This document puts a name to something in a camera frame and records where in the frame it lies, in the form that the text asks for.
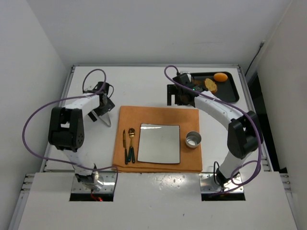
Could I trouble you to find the steel tongs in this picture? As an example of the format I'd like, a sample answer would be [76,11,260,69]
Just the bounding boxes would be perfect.
[96,113,112,127]

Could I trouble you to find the brown chocolate croissant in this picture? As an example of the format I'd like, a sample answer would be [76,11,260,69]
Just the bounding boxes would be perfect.
[193,80,204,87]

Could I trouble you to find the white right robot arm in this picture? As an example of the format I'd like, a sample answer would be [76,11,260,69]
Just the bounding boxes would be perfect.
[170,73,263,187]

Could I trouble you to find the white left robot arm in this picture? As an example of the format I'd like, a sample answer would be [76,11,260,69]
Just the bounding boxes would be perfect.
[48,81,115,192]

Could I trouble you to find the sliced baguette piece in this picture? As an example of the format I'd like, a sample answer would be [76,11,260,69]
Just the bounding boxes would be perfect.
[204,78,217,93]

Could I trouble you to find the orange round bun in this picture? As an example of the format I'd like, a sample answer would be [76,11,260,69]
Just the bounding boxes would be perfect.
[213,72,228,82]

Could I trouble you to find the black baking tray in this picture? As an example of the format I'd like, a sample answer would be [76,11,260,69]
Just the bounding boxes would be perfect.
[191,71,239,103]

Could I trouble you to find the small metal cup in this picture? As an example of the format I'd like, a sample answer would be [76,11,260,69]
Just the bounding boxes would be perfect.
[185,131,202,149]

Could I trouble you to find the square white plate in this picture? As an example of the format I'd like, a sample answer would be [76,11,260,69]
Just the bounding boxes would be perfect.
[137,123,180,164]

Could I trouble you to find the orange cloth placemat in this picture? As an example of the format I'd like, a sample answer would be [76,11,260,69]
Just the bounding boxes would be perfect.
[113,106,202,173]

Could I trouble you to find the green handled knife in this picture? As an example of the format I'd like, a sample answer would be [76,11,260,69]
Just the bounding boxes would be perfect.
[123,130,128,164]

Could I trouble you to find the gold spoon green handle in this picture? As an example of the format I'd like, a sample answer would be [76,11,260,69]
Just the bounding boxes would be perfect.
[128,128,135,163]

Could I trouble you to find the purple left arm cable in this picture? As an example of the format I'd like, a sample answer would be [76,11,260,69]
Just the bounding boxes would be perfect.
[22,69,118,192]

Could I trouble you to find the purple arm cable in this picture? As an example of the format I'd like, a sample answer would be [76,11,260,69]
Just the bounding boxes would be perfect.
[22,69,118,192]
[164,65,263,197]

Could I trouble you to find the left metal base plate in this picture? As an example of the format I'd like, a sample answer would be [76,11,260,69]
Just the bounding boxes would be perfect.
[71,172,117,194]

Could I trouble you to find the metal base plate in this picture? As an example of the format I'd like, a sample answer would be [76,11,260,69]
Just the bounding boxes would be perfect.
[71,172,117,194]
[199,173,244,194]

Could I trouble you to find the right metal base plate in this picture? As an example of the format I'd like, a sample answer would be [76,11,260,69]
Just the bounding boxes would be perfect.
[199,173,244,194]

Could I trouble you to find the black wall cable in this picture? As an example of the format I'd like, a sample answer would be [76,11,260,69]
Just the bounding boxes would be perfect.
[245,42,264,77]

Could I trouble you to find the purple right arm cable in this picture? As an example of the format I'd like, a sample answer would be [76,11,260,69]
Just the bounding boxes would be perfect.
[164,65,263,197]

